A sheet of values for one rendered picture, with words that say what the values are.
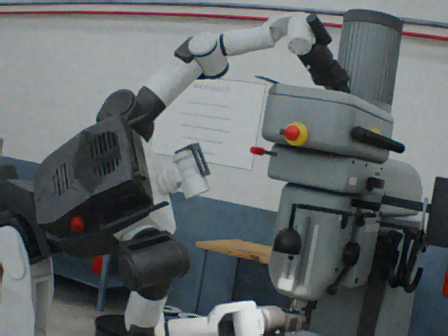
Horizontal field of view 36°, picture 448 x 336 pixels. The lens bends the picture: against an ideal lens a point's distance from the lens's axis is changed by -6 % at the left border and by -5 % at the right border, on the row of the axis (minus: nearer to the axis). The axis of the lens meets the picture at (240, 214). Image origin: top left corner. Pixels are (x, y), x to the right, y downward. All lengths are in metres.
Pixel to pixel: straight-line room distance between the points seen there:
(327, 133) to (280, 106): 0.15
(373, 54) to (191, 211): 5.08
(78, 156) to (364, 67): 0.96
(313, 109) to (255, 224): 4.99
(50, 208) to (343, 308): 1.14
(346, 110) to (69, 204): 0.73
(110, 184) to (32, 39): 7.26
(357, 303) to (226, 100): 4.81
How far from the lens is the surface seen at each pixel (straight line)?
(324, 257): 2.00
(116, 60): 7.89
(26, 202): 1.88
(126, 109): 1.86
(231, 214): 6.93
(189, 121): 7.23
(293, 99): 1.89
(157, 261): 1.66
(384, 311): 2.44
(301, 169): 1.97
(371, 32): 2.26
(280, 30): 1.99
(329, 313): 2.49
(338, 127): 1.85
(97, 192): 1.64
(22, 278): 1.89
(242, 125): 6.94
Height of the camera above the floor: 1.69
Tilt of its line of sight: 5 degrees down
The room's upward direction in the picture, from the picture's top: 10 degrees clockwise
